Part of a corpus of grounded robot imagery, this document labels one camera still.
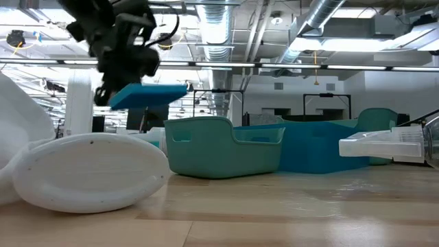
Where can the slanted silver ventilation duct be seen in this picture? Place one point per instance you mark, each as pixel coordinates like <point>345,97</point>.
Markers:
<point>322,13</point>

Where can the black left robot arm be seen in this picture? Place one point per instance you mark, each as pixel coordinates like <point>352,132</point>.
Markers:
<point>85,10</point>

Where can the black monitor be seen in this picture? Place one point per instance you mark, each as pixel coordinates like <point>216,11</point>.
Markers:
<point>157,116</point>

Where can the white towel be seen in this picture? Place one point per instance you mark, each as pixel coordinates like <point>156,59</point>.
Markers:
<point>17,120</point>

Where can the blue plastic tray bin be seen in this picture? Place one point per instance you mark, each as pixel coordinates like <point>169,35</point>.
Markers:
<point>315,147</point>

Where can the white squeeze bottle blue label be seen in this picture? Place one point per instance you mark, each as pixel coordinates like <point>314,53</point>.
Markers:
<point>89,171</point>

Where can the black station frame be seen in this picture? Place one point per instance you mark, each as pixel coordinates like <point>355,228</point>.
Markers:
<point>219,91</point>
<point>326,95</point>

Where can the large teal plastic bin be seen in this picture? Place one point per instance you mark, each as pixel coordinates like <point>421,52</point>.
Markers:
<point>377,120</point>

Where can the white column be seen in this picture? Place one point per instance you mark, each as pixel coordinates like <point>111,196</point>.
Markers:
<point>79,109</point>

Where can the wide silver ventilation duct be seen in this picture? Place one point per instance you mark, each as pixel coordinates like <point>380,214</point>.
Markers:
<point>216,20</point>

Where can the small black box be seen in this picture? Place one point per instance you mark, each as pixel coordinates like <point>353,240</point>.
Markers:
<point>98,124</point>

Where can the dark blue sponge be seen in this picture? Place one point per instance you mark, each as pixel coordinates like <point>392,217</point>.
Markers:
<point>147,96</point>

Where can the small teal plastic bin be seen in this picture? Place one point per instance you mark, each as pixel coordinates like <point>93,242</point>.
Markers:
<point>212,154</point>

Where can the black ceiling camera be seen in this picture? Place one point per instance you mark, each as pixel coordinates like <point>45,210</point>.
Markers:
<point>15,37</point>
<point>165,42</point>

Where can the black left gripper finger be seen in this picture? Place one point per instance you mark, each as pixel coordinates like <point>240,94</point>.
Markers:
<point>101,96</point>

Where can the clear spray bottle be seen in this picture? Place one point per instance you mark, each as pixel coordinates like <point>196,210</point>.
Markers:
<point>380,144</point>

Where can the long ceiling light strip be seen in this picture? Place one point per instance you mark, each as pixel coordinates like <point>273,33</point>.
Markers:
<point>223,64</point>

